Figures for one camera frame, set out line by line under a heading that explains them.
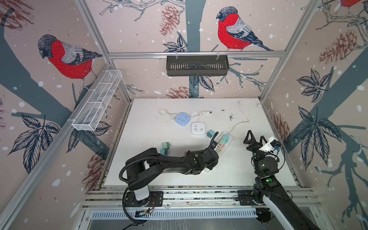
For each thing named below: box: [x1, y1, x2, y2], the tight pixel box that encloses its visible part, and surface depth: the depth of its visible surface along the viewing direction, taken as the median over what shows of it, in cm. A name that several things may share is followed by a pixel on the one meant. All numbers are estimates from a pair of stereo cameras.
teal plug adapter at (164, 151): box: [160, 148, 168, 156], surface depth 92 cm
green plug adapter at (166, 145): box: [161, 141, 173, 150], surface depth 94 cm
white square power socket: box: [191, 121, 206, 136], surface depth 101 cm
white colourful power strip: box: [215, 131, 234, 158], surface depth 92 cm
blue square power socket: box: [174, 112, 191, 127], surface depth 107 cm
